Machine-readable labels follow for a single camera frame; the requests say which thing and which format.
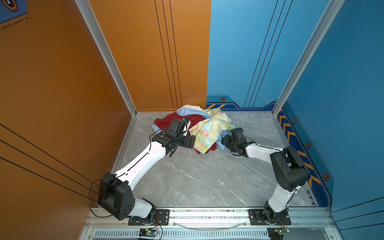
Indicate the white cloth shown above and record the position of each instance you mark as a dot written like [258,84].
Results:
[197,108]

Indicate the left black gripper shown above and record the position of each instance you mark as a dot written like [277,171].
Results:
[188,143]

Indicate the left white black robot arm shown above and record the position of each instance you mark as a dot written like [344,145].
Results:
[116,190]

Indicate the aluminium front rail frame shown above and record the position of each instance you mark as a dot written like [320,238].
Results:
[216,223]

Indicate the dark red cloth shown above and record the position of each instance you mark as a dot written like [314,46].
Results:
[164,123]

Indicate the right aluminium corner post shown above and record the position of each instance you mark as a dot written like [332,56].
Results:
[318,34]

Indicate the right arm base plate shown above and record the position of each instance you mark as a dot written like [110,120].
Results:
[264,217]

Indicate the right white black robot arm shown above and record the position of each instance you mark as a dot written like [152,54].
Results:
[290,171]

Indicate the lemon print cloth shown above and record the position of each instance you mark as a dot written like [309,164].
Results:
[212,112]

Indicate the pastel floral cloth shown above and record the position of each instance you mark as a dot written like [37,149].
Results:
[208,131]

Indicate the aluminium corner post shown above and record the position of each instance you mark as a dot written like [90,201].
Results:
[101,42]
[318,34]

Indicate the left green circuit board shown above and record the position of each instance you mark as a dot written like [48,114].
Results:
[148,234]

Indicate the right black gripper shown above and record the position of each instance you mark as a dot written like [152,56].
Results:
[225,141]

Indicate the left aluminium corner post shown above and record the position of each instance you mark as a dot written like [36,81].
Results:
[101,42]

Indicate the right green circuit board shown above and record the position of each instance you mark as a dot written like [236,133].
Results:
[282,231]

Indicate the light blue cloth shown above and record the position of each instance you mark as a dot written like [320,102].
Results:
[185,112]

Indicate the green circuit board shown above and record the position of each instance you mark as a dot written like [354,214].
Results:
[148,234]
[282,231]

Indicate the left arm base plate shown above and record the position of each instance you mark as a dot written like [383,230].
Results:
[159,216]

